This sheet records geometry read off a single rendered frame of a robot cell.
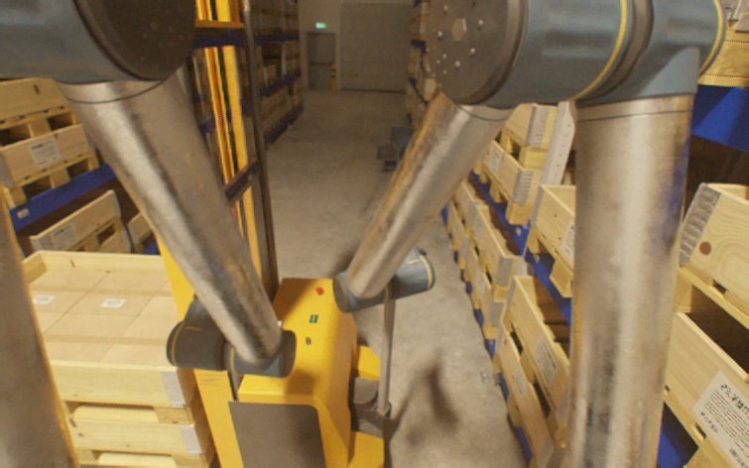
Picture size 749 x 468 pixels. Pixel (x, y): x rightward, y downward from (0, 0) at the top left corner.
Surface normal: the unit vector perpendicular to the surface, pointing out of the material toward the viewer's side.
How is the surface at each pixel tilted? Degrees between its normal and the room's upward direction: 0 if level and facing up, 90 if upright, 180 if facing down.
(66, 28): 115
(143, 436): 90
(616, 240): 84
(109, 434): 90
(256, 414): 90
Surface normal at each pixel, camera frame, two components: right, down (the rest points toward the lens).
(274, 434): -0.01, 0.47
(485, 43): -0.84, 0.25
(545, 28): 0.43, 0.40
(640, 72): 0.37, 0.78
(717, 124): -1.00, -0.04
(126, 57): 0.59, 0.77
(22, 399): 0.97, 0.12
